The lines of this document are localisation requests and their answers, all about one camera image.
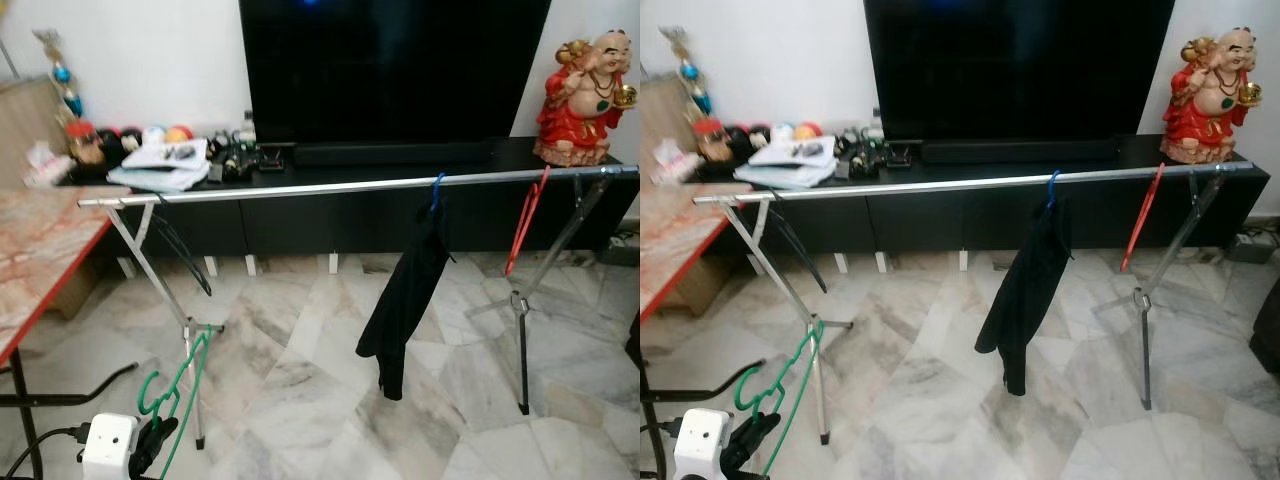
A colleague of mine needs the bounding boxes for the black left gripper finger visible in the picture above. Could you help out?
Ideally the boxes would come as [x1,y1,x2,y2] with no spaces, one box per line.
[130,420,159,479]
[150,420,181,476]
[722,418,753,477]
[745,415,783,473]

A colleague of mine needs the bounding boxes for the green plastic clothes hanger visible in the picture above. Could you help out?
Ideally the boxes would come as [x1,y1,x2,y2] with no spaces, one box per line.
[732,320,827,477]
[136,322,215,480]

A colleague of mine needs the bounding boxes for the black clothes hanger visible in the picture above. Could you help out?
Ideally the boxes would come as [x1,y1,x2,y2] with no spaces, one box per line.
[148,193,215,299]
[763,193,830,295]

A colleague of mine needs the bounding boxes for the red clothes hanger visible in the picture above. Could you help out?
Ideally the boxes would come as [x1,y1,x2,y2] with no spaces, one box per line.
[1119,161,1168,274]
[502,164,554,279]

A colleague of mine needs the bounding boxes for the dark brown sofa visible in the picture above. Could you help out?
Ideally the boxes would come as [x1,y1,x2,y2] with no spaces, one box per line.
[1250,275,1280,377]
[625,310,641,401]

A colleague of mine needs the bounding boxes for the brown cardboard box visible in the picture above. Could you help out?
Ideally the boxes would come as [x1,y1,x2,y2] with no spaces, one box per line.
[683,256,731,317]
[44,258,102,322]

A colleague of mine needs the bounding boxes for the marble-print folding table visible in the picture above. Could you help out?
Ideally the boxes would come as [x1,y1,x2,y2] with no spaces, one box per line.
[640,183,743,480]
[0,185,141,480]

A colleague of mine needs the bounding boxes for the stack of white papers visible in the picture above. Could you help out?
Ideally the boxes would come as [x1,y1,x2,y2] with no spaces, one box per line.
[732,136,840,192]
[104,137,212,194]

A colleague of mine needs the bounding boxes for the black low TV cabinet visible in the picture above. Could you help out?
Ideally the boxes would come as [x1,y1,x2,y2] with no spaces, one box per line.
[60,135,641,278]
[690,134,1271,274]

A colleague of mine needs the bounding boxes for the plain black garment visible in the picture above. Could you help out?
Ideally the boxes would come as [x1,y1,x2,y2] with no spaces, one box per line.
[975,195,1075,397]
[355,198,457,402]

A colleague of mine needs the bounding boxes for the silver metal clothes rack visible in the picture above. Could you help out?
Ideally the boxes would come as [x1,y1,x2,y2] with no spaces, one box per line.
[78,163,641,451]
[693,160,1257,447]

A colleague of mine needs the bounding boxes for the black tape dispenser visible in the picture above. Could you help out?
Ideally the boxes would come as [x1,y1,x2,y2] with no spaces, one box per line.
[838,138,879,181]
[208,140,251,183]

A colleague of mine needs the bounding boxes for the white pink tissue packet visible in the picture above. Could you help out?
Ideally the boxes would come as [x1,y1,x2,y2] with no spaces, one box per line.
[22,141,77,190]
[651,139,702,186]

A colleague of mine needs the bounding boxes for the black mouse-ears toy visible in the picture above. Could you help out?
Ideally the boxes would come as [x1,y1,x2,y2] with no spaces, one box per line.
[730,124,773,157]
[100,126,147,161]

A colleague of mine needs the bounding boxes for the jar with red lid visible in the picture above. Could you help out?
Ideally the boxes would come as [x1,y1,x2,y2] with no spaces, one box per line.
[64,119,107,167]
[691,117,735,164]

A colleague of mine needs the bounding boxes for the beige wooden sideboard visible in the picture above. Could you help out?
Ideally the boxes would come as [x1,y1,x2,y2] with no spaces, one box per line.
[640,70,707,187]
[0,75,76,191]

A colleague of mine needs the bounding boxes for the black soundbar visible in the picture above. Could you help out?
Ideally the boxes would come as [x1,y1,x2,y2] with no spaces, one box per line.
[292,139,494,169]
[917,137,1122,167]

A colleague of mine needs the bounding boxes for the blue trophy ornament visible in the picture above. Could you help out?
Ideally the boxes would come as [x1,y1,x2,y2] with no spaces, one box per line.
[32,27,87,121]
[659,24,714,117]

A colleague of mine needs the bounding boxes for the red laughing Buddha statue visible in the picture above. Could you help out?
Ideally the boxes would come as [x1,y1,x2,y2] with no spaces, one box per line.
[532,28,639,169]
[1159,26,1264,167]

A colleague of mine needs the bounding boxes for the large black television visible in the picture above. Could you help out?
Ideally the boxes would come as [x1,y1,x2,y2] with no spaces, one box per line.
[863,0,1179,147]
[238,0,554,151]

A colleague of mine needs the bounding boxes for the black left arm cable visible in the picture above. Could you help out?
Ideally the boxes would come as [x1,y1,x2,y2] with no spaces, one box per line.
[640,420,683,453]
[5,424,93,480]

